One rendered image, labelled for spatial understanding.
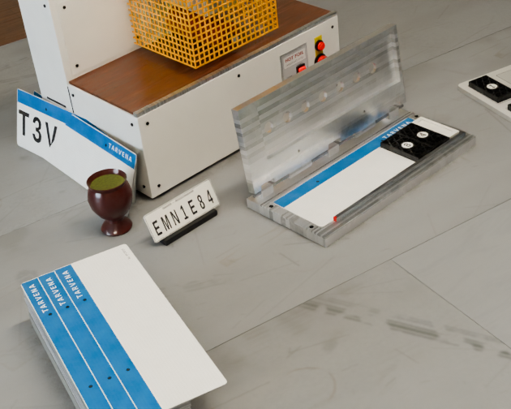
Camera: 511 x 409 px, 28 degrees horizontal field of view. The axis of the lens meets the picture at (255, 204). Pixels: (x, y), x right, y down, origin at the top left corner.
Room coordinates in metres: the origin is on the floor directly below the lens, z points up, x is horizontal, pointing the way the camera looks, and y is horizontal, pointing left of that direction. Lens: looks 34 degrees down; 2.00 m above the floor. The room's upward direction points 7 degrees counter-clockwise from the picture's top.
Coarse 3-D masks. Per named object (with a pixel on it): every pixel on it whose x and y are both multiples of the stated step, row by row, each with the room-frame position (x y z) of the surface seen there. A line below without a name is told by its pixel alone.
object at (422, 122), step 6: (414, 120) 1.81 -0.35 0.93; (420, 120) 1.80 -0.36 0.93; (426, 120) 1.80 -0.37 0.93; (426, 126) 1.78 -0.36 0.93; (432, 126) 1.78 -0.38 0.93; (438, 126) 1.78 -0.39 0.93; (444, 126) 1.77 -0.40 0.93; (438, 132) 1.75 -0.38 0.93; (444, 132) 1.75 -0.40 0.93; (450, 132) 1.74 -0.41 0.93; (456, 132) 1.74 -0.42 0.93; (450, 138) 1.73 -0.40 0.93
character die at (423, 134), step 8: (408, 128) 1.78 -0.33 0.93; (416, 128) 1.78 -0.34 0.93; (424, 128) 1.77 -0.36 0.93; (408, 136) 1.75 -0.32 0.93; (416, 136) 1.74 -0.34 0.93; (424, 136) 1.74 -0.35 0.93; (432, 136) 1.74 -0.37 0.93; (440, 136) 1.73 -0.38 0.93; (448, 136) 1.73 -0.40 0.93; (432, 144) 1.71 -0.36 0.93; (440, 144) 1.71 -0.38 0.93
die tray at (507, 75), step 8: (496, 72) 2.01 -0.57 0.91; (504, 72) 2.01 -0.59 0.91; (504, 80) 1.97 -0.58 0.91; (464, 88) 1.95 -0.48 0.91; (472, 88) 1.95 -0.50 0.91; (472, 96) 1.92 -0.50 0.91; (480, 96) 1.91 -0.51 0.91; (488, 104) 1.88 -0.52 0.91; (496, 104) 1.87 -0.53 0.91; (504, 104) 1.87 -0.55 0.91; (496, 112) 1.85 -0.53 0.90; (504, 112) 1.83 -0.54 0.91
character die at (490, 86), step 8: (472, 80) 1.97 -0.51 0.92; (480, 80) 1.97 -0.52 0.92; (488, 80) 1.96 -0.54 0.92; (496, 80) 1.95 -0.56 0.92; (480, 88) 1.93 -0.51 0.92; (488, 88) 1.92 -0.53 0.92; (496, 88) 1.92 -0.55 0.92; (504, 88) 1.91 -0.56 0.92; (488, 96) 1.90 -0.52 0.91; (496, 96) 1.89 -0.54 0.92; (504, 96) 1.88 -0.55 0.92
